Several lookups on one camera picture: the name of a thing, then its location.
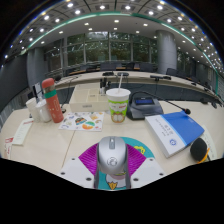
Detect dark office chairs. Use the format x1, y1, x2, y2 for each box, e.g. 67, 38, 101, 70
63, 61, 214, 84

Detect white mug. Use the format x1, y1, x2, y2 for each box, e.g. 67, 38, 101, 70
35, 99, 53, 123

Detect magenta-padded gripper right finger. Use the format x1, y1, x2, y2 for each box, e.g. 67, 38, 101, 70
125, 143, 167, 190

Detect teal round cartoon mouse pad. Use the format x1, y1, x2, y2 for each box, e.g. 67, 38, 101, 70
79, 136, 156, 191

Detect black handheld microphone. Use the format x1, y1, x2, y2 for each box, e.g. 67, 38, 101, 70
189, 137, 212, 164

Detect black conference microphone unit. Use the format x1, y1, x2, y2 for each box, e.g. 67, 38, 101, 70
126, 90, 192, 121

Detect red and white leaflet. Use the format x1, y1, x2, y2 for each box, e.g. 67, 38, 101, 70
3, 136, 15, 159

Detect silver computer mouse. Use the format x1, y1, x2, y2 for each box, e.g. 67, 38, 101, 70
96, 135, 129, 176

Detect ceiling lights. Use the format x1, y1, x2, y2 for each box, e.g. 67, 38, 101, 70
3, 0, 224, 74

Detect white paper document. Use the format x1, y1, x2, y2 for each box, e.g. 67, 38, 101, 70
11, 118, 35, 146

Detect colourful sticker sheet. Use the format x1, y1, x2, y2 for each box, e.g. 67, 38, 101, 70
58, 111, 106, 132

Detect green printed paper cup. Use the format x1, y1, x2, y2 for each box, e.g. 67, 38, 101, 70
105, 73, 132, 124

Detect stack of white paper cups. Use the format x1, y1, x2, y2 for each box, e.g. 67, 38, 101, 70
25, 97, 42, 123

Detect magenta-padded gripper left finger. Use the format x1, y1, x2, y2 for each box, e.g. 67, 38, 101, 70
59, 143, 101, 190

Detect blue and white book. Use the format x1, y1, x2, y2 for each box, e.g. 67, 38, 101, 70
144, 110, 206, 159

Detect red drink bottle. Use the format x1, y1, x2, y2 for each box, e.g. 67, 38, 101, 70
41, 77, 65, 124

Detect white paper sheet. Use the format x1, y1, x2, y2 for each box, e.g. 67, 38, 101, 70
199, 124, 218, 161

